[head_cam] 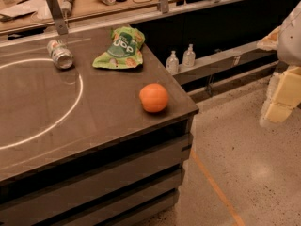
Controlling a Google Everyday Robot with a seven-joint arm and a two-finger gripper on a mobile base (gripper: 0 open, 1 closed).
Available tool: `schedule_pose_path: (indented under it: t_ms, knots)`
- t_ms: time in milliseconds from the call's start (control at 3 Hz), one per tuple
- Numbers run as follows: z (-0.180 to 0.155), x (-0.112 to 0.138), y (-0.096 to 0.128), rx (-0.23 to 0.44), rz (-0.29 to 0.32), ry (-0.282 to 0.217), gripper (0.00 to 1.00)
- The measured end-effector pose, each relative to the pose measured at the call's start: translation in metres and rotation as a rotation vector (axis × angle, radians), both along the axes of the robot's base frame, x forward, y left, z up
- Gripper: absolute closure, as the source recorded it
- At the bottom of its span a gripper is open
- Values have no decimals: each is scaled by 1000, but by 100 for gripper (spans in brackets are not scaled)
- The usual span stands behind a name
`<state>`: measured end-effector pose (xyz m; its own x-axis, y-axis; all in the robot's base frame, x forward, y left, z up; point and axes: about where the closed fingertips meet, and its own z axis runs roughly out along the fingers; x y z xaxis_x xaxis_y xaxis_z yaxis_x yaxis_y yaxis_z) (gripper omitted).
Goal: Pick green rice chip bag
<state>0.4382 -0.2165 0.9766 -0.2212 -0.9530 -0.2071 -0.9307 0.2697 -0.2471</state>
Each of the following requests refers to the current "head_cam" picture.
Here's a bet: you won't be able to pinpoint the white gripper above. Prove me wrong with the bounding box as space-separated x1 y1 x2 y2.
257 26 301 127

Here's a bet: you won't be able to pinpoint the green rice chip bag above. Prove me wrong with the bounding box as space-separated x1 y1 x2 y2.
92 26 145 70

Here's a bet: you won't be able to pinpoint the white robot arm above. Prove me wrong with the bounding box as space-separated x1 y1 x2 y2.
257 2 301 127

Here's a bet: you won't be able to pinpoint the right clear sanitizer bottle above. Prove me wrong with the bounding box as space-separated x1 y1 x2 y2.
182 44 196 67

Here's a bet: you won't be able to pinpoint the clear sanitizer bottle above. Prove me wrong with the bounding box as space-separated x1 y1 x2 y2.
166 51 179 74
182 44 196 67

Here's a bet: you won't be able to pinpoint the left clear sanitizer bottle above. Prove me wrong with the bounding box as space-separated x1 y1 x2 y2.
166 51 179 74

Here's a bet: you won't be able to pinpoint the orange fruit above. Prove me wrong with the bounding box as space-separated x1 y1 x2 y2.
139 83 168 113

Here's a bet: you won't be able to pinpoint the silver soda can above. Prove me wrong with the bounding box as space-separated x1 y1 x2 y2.
47 40 73 69

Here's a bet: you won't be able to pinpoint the white papers on desk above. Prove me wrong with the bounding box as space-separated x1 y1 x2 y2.
0 0 52 22

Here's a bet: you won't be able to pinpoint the left metal bracket post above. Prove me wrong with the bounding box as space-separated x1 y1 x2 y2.
46 0 68 35

